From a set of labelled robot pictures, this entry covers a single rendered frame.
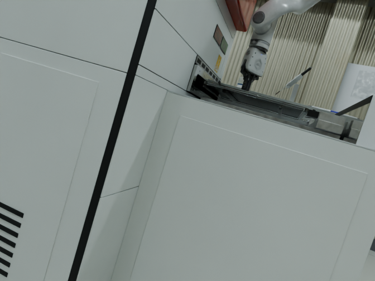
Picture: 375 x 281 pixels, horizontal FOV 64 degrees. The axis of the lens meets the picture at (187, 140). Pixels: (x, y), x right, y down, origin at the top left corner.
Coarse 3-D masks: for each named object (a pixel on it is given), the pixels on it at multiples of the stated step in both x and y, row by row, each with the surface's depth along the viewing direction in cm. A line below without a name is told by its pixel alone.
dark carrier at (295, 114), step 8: (216, 88) 112; (224, 96) 134; (240, 96) 115; (248, 96) 107; (248, 104) 136; (256, 104) 126; (264, 104) 117; (272, 104) 108; (288, 112) 118; (296, 112) 110
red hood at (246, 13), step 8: (232, 0) 110; (240, 0) 113; (248, 0) 125; (256, 0) 139; (232, 8) 118; (240, 8) 117; (248, 8) 130; (232, 16) 126; (240, 16) 124; (248, 16) 134; (240, 24) 133; (248, 24) 139
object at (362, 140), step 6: (372, 102) 78; (372, 108) 78; (366, 114) 78; (372, 114) 78; (366, 120) 78; (372, 120) 78; (366, 126) 78; (372, 126) 78; (360, 132) 78; (366, 132) 78; (372, 132) 78; (360, 138) 78; (366, 138) 78; (372, 138) 78; (360, 144) 78; (366, 144) 78; (372, 144) 78
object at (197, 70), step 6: (198, 66) 103; (192, 72) 103; (198, 72) 106; (204, 72) 112; (192, 78) 103; (204, 78) 114; (210, 78) 122; (192, 84) 103; (186, 90) 104; (192, 90) 105; (198, 90) 112; (198, 96) 116; (204, 96) 122; (216, 96) 145
